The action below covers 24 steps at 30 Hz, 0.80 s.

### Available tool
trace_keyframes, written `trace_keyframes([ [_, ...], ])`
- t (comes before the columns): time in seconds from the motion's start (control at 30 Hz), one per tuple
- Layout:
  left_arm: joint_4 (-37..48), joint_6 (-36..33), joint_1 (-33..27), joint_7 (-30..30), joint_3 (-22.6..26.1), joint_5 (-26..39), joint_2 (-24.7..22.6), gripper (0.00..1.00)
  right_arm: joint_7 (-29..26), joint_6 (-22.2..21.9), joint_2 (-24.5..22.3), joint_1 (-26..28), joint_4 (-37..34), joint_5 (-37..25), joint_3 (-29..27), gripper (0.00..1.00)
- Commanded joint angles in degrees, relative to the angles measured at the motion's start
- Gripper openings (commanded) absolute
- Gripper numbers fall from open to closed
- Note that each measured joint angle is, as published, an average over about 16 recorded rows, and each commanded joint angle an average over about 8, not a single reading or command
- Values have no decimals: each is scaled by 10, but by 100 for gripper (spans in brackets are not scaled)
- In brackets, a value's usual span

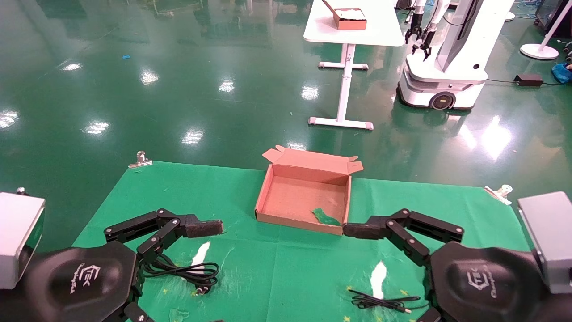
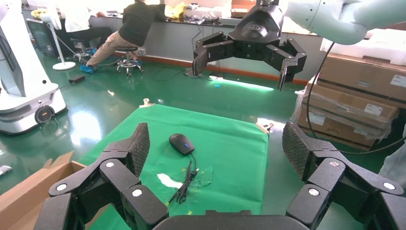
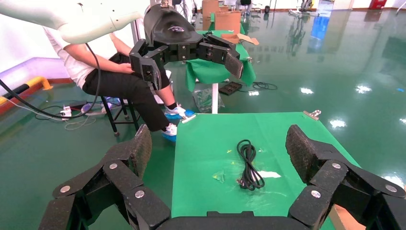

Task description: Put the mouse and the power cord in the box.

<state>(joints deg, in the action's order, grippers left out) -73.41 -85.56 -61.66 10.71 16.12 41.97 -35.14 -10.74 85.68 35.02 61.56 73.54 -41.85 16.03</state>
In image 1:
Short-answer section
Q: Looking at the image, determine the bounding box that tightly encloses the white round stand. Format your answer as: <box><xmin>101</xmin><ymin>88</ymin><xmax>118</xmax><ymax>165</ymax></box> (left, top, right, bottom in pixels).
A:
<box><xmin>520</xmin><ymin>0</ymin><xmax>572</xmax><ymax>60</ymax></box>

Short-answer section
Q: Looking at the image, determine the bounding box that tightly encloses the open brown cardboard box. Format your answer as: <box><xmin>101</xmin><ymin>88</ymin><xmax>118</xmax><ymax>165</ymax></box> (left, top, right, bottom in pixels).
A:
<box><xmin>254</xmin><ymin>145</ymin><xmax>364</xmax><ymax>236</ymax></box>

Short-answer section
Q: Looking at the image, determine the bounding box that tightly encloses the white wheeled robot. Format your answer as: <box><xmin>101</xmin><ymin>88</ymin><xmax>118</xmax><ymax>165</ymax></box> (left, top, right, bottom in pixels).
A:
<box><xmin>397</xmin><ymin>0</ymin><xmax>514</xmax><ymax>110</ymax></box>

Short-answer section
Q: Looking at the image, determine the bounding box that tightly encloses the white desk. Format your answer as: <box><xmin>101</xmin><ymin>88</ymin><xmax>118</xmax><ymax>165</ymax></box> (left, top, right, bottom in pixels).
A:
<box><xmin>303</xmin><ymin>0</ymin><xmax>405</xmax><ymax>131</ymax></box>

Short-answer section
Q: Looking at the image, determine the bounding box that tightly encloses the small brown cardboard box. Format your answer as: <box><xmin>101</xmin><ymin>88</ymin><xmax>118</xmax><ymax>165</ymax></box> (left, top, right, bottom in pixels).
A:
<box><xmin>322</xmin><ymin>0</ymin><xmax>368</xmax><ymax>30</ymax></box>

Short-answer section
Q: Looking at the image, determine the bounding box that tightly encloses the metal binder clip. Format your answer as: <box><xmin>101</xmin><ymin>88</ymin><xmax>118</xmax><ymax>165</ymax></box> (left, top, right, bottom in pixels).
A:
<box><xmin>128</xmin><ymin>151</ymin><xmax>153</xmax><ymax>169</ymax></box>
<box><xmin>484</xmin><ymin>184</ymin><xmax>513</xmax><ymax>206</ymax></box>

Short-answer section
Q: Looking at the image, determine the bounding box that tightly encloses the thin black cable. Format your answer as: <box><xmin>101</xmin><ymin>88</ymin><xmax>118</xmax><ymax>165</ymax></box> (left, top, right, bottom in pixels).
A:
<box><xmin>348</xmin><ymin>288</ymin><xmax>423</xmax><ymax>314</ymax></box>

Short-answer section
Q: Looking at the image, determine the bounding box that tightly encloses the small black robot gripper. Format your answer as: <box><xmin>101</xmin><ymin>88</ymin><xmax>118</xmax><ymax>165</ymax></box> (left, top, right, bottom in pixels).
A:
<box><xmin>404</xmin><ymin>13</ymin><xmax>424</xmax><ymax>44</ymax></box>
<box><xmin>411</xmin><ymin>25</ymin><xmax>437</xmax><ymax>61</ymax></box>

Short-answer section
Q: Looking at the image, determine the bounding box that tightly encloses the black power cable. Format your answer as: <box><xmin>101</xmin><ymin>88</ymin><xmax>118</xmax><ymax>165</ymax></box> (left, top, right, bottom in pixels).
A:
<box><xmin>142</xmin><ymin>255</ymin><xmax>220</xmax><ymax>297</ymax></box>

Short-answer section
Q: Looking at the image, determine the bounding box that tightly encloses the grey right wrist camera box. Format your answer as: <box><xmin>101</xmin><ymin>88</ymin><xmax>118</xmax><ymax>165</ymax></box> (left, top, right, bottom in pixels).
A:
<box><xmin>517</xmin><ymin>191</ymin><xmax>572</xmax><ymax>294</ymax></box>

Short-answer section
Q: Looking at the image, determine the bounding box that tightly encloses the green table cloth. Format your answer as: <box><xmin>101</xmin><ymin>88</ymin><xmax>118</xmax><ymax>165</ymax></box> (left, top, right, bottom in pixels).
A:
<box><xmin>71</xmin><ymin>160</ymin><xmax>532</xmax><ymax>322</ymax></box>

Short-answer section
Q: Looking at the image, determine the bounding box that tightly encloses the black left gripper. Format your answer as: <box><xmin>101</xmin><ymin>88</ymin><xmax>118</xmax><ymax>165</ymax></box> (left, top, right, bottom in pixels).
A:
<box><xmin>0</xmin><ymin>241</ymin><xmax>155</xmax><ymax>322</ymax></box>

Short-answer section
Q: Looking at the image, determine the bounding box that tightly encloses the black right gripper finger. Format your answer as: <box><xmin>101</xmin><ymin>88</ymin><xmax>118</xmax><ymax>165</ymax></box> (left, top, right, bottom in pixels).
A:
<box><xmin>343</xmin><ymin>208</ymin><xmax>464</xmax><ymax>268</ymax></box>

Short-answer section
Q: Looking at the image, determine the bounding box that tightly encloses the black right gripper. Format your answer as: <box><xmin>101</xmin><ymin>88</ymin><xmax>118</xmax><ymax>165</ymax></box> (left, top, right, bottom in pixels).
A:
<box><xmin>416</xmin><ymin>241</ymin><xmax>572</xmax><ymax>322</ymax></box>

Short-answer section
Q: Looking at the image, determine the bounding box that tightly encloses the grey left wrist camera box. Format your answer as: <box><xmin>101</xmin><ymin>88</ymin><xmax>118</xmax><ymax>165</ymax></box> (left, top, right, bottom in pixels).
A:
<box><xmin>0</xmin><ymin>192</ymin><xmax>46</xmax><ymax>290</ymax></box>

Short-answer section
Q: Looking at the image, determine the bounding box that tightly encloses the crumpled green plastic scrap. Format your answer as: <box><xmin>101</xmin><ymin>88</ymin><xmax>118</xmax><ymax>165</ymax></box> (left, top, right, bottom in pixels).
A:
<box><xmin>311</xmin><ymin>208</ymin><xmax>342</xmax><ymax>226</ymax></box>

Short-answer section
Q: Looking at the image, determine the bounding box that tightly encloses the black power adapter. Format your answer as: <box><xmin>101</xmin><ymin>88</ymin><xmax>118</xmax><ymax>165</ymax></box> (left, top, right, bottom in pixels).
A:
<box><xmin>514</xmin><ymin>74</ymin><xmax>544</xmax><ymax>88</ymax></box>

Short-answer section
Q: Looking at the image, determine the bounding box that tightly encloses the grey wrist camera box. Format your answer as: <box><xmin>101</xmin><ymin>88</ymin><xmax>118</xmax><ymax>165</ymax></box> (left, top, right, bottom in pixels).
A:
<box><xmin>0</xmin><ymin>192</ymin><xmax>46</xmax><ymax>290</ymax></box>
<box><xmin>517</xmin><ymin>191</ymin><xmax>572</xmax><ymax>294</ymax></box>

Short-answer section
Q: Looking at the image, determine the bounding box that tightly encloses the dark cabinet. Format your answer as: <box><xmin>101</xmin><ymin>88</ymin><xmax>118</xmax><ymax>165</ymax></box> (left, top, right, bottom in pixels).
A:
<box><xmin>534</xmin><ymin>0</ymin><xmax>572</xmax><ymax>38</ymax></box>

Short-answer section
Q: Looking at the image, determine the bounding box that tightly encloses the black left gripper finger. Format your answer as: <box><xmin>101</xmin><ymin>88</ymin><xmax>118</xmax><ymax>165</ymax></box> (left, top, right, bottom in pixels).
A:
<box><xmin>104</xmin><ymin>208</ymin><xmax>224</xmax><ymax>268</ymax></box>

